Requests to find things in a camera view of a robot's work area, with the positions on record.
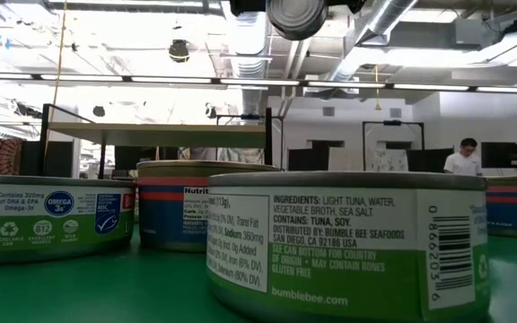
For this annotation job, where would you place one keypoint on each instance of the floral cloth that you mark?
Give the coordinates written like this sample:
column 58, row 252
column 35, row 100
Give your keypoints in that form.
column 388, row 160

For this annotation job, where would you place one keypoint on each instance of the pale label silver can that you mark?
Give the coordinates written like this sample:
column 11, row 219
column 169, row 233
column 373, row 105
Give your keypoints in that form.
column 296, row 18

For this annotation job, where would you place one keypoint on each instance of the black ceiling dome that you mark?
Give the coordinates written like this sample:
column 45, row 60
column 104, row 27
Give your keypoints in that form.
column 179, row 51

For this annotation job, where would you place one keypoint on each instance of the black monitor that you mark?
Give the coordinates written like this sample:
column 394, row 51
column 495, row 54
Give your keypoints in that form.
column 501, row 154
column 128, row 154
column 308, row 157
column 429, row 160

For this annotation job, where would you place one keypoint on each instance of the black shelf frame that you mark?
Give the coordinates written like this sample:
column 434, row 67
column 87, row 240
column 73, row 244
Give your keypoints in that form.
column 268, row 134

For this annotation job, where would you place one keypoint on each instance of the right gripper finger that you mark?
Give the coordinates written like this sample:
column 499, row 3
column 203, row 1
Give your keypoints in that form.
column 247, row 6
column 348, row 5

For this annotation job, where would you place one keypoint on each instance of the green Bumble Bee tuna can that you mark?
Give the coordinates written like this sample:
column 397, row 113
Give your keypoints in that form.
column 348, row 247
column 52, row 215

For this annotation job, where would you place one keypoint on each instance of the long ceiling light strip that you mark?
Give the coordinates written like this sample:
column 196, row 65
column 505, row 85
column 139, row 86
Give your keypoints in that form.
column 348, row 84

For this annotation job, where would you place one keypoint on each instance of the person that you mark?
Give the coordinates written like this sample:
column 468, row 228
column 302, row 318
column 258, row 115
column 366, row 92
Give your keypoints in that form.
column 462, row 163

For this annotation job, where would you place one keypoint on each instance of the black gantry frame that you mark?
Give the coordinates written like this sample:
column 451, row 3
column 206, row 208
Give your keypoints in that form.
column 393, row 122
column 249, row 116

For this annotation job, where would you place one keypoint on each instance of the silver ventilation duct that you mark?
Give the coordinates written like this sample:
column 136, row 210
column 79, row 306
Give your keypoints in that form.
column 388, row 18
column 249, row 54

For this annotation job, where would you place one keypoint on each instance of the green table mat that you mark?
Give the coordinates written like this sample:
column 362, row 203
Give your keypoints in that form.
column 106, row 291

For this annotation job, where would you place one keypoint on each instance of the black cabinet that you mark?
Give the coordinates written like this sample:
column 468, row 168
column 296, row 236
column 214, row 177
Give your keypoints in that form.
column 56, row 159

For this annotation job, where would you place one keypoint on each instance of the wooden shelf board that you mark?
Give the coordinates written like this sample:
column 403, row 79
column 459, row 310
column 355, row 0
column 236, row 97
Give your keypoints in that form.
column 160, row 134

